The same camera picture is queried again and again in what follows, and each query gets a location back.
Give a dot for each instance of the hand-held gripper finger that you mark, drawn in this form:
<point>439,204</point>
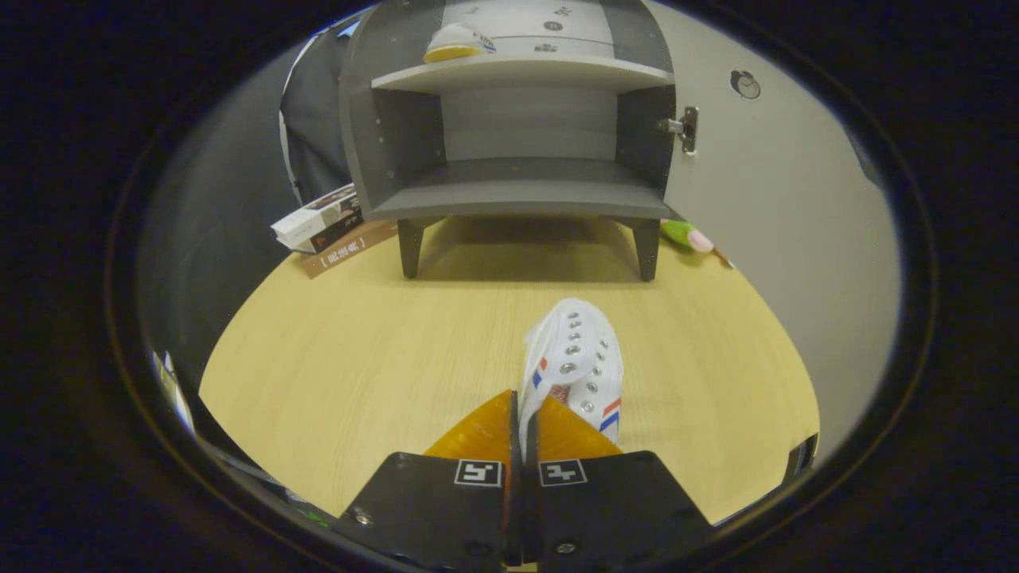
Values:
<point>531,454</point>
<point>515,446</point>

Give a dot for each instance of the white striped shoe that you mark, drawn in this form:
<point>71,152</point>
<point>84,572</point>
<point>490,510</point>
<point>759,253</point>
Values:
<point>455,41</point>
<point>573,350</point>

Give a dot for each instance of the grey shoe cabinet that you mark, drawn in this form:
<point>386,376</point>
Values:
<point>525,119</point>

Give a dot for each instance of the light grey shoe cabinet door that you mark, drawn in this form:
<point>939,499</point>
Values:
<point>780,239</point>

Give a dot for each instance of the metal door hinge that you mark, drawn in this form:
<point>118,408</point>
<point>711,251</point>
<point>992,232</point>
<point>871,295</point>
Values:
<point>688,129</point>

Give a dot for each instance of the brown book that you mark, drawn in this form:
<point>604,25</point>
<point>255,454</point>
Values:
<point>342,253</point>

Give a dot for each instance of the pink and green plush toy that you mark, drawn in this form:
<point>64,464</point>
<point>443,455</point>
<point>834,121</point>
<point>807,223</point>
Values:
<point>683,235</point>

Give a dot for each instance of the black backdrop cloth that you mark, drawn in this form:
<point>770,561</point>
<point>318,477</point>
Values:
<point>207,207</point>

